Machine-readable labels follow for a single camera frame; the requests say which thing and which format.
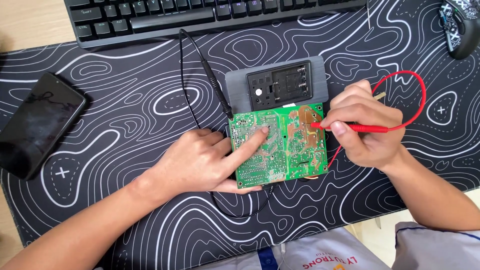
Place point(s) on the white garment with blue piping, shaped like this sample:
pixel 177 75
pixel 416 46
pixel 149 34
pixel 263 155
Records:
pixel 435 247

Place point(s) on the black keyboard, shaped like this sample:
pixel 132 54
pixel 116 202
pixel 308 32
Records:
pixel 168 22

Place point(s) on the black smartphone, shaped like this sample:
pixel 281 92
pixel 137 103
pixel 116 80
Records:
pixel 37 123

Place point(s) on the person's left hand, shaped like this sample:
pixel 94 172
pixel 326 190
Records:
pixel 195 165

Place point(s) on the person's right hand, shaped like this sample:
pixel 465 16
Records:
pixel 375 142

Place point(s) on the white printed shirt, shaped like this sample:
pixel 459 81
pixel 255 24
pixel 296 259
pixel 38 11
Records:
pixel 322 251

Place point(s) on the black patterned computer mouse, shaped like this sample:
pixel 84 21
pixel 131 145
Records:
pixel 465 33

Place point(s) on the green circuit board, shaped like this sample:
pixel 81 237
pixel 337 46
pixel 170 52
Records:
pixel 300 157

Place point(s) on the grey device with battery bay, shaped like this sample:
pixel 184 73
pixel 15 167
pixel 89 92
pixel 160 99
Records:
pixel 240 90

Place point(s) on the black desk mat white lines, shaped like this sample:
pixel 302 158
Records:
pixel 120 97

